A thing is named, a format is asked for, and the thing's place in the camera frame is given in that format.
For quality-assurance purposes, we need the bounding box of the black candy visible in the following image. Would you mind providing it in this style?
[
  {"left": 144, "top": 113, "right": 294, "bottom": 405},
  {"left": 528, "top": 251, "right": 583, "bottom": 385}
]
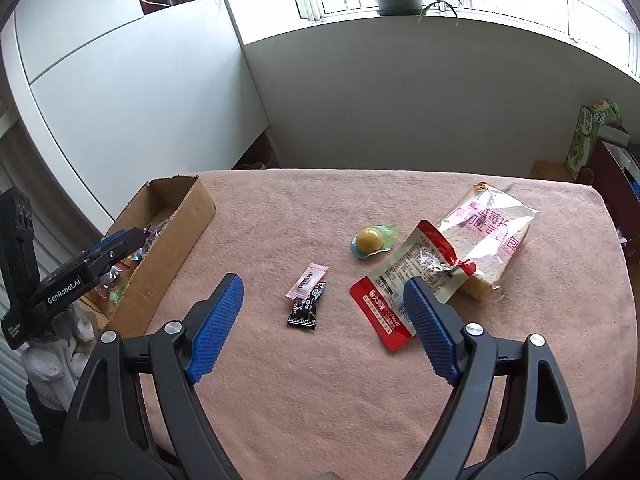
[{"left": 286, "top": 281, "right": 328, "bottom": 333}]

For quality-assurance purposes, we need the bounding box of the white cabinet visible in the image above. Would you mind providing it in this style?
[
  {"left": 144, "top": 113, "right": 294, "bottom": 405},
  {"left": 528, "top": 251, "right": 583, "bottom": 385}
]
[{"left": 0, "top": 0, "right": 273, "bottom": 241}]

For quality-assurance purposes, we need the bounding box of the pink candy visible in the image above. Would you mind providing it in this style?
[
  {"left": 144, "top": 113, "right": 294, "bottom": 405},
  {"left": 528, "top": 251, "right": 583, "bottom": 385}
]
[{"left": 285, "top": 262, "right": 332, "bottom": 302}]

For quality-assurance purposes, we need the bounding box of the sliced bread packet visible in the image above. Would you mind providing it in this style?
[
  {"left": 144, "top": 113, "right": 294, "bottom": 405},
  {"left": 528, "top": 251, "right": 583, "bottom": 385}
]
[{"left": 434, "top": 182, "right": 541, "bottom": 302}]

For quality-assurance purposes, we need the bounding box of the small white box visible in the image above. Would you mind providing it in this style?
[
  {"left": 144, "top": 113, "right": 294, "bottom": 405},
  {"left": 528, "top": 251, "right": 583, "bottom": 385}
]
[{"left": 597, "top": 125, "right": 632, "bottom": 150}]

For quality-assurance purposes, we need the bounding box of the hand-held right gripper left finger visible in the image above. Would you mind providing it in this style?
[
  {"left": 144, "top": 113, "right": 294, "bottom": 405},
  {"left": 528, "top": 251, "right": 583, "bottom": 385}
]
[{"left": 59, "top": 273, "right": 246, "bottom": 480}]

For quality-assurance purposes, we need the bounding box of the person's left hand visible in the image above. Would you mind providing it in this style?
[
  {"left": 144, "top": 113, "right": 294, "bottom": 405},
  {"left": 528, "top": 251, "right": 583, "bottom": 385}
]
[{"left": 20, "top": 304, "right": 102, "bottom": 412}]

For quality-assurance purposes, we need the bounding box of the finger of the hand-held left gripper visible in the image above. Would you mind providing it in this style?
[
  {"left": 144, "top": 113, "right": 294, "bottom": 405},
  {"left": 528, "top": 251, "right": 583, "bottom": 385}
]
[
  {"left": 80, "top": 230, "right": 147, "bottom": 282},
  {"left": 87, "top": 228, "right": 135, "bottom": 258}
]

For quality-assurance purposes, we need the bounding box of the person's left forearm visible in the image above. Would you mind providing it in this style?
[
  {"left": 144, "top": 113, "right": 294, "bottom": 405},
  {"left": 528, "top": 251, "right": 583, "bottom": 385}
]
[{"left": 25, "top": 382, "right": 76, "bottom": 461}]

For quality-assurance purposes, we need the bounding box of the green printed carton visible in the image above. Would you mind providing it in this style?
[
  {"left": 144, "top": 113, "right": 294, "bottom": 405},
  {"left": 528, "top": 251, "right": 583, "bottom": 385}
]
[{"left": 565, "top": 99, "right": 621, "bottom": 181}]

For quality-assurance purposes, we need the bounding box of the yellow jelly cup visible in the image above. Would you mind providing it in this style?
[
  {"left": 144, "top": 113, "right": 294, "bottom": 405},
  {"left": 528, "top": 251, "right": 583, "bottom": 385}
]
[{"left": 349, "top": 223, "right": 398, "bottom": 261}]

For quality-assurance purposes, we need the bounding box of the cardboard box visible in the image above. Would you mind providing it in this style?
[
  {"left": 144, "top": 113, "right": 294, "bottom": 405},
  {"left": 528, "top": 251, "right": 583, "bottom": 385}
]
[{"left": 82, "top": 175, "right": 217, "bottom": 338}]

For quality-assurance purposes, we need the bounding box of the red and white snack pouch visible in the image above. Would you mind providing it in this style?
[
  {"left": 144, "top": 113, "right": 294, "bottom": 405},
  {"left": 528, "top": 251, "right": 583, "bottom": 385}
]
[{"left": 349, "top": 219, "right": 478, "bottom": 352}]

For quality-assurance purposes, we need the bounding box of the dark wooden cabinet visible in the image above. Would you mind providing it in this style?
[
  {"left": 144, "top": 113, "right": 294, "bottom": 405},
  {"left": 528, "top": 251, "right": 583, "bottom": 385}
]
[{"left": 575, "top": 141, "right": 640, "bottom": 226}]

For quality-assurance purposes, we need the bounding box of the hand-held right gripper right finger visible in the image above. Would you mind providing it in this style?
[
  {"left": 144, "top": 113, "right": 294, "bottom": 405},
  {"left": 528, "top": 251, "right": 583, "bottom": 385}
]
[{"left": 402, "top": 276, "right": 587, "bottom": 480}]

